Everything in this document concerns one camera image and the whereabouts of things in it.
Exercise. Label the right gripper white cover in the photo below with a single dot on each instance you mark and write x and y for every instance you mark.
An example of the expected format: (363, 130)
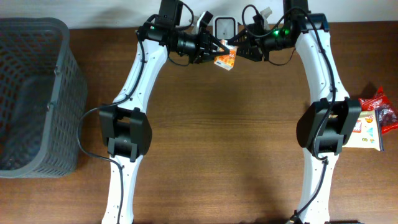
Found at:
(258, 34)

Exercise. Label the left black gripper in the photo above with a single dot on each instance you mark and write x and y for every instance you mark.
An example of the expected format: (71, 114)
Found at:
(201, 47)

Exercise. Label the small orange packet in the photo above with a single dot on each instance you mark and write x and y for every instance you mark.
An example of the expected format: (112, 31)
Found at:
(226, 61)

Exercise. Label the beige wet wipes pack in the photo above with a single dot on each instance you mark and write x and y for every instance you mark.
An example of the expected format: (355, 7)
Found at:
(367, 132)

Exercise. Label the red snack bag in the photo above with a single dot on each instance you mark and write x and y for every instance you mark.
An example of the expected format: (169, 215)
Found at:
(387, 113)

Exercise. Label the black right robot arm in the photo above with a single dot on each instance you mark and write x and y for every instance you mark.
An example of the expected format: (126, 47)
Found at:
(327, 124)

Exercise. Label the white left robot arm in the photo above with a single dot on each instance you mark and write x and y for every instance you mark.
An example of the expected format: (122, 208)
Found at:
(125, 128)

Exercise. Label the white barcode scanner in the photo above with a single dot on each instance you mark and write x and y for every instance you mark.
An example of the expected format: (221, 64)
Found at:
(225, 27)

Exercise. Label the grey plastic mesh basket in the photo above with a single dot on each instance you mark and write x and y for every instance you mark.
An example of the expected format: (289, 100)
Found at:
(43, 96)

